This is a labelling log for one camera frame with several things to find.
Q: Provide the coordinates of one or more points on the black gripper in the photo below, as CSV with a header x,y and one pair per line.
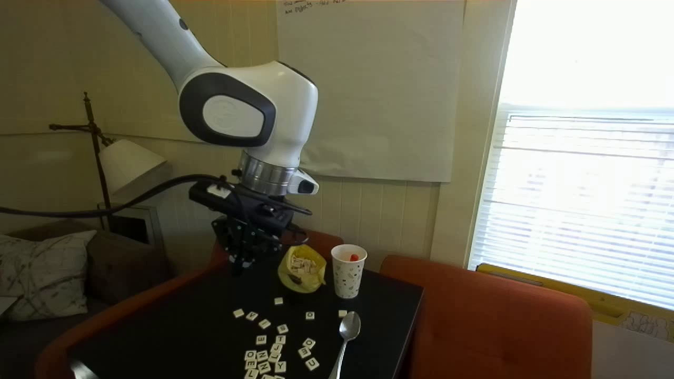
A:
x,y
249,234

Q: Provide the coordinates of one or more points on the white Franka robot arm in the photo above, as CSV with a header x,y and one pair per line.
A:
x,y
287,105

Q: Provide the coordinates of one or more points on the yellow crumpled bag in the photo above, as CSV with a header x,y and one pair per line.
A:
x,y
291,274

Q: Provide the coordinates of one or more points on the black square side table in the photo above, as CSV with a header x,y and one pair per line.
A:
x,y
191,336

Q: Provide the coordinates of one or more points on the white dotted paper cup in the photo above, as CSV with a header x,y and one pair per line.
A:
x,y
348,281

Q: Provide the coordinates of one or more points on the small red object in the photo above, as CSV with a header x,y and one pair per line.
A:
x,y
355,256

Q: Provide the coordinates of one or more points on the white framed dark box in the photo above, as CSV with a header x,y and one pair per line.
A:
x,y
137,224

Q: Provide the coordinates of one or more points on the metal spoon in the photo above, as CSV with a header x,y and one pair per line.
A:
x,y
348,327

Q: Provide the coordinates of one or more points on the brown cushion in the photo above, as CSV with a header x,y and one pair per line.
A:
x,y
123,266

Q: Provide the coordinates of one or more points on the floor lamp with white shade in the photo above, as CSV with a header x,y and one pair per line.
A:
x,y
130,163

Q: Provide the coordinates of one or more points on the long orange sofa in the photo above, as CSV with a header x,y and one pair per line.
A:
x,y
105,315

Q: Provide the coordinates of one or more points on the shiny metal object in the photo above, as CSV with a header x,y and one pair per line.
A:
x,y
81,369

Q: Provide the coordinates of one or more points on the white patterned pillow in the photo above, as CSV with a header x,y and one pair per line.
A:
x,y
43,274

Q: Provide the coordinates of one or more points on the large white paper sheet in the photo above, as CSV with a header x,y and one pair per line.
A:
x,y
379,91

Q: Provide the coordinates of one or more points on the orange armchair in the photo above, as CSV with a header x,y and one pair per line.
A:
x,y
491,323

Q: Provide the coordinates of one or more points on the yellow wooden ledge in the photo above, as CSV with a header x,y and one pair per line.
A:
x,y
554,284

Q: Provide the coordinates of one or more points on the white window blinds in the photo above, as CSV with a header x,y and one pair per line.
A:
x,y
583,211

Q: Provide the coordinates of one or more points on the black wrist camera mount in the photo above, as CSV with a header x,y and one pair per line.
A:
x,y
232,197

